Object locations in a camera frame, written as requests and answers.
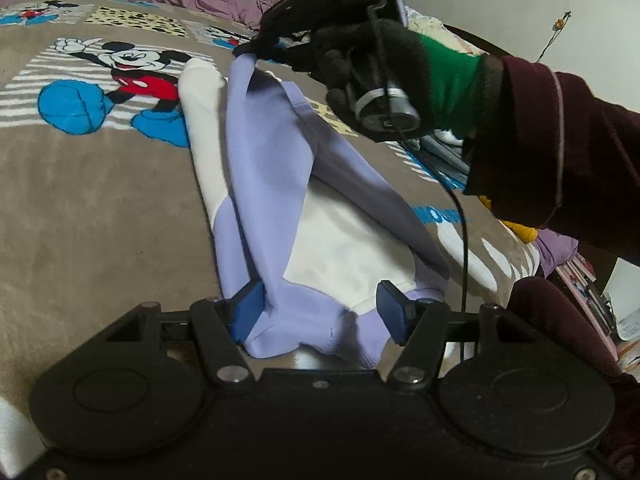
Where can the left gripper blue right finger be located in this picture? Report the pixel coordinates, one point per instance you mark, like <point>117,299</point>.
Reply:
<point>420,327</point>

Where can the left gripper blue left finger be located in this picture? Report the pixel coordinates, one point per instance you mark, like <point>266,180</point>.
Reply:
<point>219,327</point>

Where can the lavender and cream sweatshirt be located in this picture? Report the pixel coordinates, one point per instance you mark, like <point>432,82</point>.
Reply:
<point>291,203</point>

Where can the maroon sleeve forearm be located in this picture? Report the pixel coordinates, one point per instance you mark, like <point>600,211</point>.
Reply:
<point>548,152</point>

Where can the black and green gloved hand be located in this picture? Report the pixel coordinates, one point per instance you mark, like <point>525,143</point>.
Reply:
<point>449,90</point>

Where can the Mickey Mouse brown carpet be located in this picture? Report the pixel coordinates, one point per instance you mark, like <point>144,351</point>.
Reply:
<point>91,225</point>

